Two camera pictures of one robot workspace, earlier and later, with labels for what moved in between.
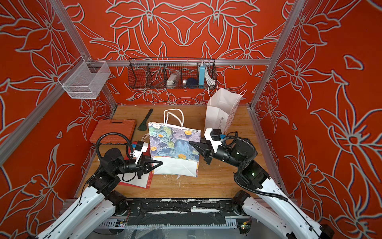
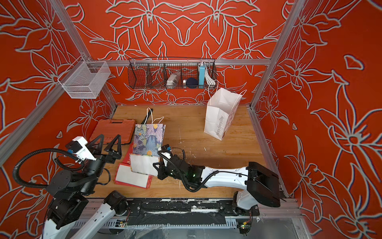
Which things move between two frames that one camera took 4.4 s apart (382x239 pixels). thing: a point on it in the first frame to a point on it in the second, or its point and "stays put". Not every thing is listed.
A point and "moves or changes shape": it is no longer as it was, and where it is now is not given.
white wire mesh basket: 84,79 stays put
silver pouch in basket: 173,80 stays put
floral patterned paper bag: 170,145 moves or changes shape
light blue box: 202,76 stays put
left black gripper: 145,166 to 111,159
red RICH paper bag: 132,179 stays put
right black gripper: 209,154 to 161,173
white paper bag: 221,105 stays put
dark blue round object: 192,83 stays put
